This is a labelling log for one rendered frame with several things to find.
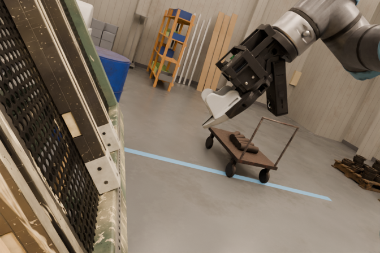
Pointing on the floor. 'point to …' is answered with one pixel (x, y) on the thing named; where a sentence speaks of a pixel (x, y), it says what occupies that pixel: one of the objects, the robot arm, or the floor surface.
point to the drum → (114, 69)
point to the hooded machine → (87, 9)
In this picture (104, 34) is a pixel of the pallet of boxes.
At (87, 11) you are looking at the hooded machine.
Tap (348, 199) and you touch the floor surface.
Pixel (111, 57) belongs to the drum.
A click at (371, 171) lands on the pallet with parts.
